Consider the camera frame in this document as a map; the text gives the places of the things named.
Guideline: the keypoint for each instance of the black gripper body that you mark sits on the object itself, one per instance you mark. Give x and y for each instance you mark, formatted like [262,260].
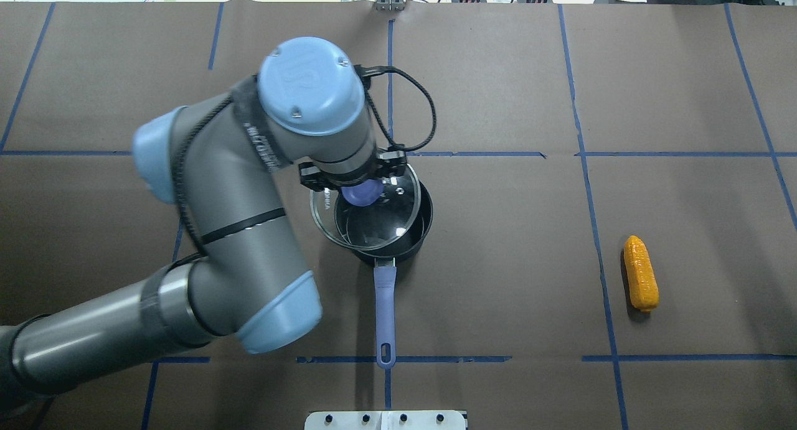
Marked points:
[309,175]

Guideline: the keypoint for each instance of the glass pot lid blue knob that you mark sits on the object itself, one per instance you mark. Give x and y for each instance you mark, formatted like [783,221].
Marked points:
[371,215]

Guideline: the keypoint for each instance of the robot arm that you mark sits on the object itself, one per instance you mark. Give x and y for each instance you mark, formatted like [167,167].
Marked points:
[215,161]

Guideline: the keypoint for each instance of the yellow toy corn cob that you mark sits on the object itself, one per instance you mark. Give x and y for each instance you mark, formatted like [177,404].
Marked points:
[643,288]

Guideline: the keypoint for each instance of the dark blue saucepan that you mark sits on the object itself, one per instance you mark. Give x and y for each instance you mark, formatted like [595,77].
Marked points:
[385,263]

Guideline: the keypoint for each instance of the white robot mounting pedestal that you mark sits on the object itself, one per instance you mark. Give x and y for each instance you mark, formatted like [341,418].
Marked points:
[388,419]

